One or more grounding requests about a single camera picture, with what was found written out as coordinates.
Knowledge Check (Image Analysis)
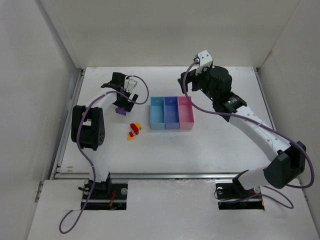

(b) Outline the purple lego piece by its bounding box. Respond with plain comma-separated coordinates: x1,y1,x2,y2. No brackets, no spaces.
115,107,127,116

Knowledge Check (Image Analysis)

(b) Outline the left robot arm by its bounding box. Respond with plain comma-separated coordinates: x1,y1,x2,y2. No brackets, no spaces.
71,72,146,195

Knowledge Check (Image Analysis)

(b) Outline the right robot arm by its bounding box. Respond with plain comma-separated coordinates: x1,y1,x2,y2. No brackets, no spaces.
177,65,310,198

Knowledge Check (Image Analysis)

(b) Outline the yellow lego piece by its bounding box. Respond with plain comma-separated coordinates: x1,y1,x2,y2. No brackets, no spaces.
135,122,142,131

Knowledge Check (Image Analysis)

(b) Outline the red lego piece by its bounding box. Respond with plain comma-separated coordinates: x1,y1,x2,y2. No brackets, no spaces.
130,123,140,136

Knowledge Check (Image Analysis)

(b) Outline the light blue container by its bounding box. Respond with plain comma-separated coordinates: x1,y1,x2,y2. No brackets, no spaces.
150,96,165,130

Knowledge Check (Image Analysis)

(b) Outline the pink container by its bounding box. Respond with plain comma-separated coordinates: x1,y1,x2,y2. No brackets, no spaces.
178,96,195,130

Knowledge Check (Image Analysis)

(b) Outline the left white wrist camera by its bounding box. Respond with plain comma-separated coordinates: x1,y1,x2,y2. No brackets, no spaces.
123,77,138,93

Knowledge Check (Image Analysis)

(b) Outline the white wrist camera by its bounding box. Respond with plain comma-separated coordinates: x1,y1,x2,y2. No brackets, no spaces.
123,77,138,93
195,50,214,76

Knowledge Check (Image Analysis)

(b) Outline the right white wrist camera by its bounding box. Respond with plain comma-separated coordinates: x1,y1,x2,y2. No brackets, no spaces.
195,50,214,76

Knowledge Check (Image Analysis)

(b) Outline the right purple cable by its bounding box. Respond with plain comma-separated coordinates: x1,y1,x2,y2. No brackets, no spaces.
181,58,315,210

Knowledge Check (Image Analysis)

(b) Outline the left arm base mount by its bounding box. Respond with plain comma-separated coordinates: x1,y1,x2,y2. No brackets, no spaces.
78,180,128,211

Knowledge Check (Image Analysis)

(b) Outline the aluminium rail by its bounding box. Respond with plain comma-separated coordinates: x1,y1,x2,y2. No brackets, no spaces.
52,172,238,180

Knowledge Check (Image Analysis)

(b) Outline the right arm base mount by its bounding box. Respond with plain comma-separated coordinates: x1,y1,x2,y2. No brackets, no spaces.
214,182,265,210

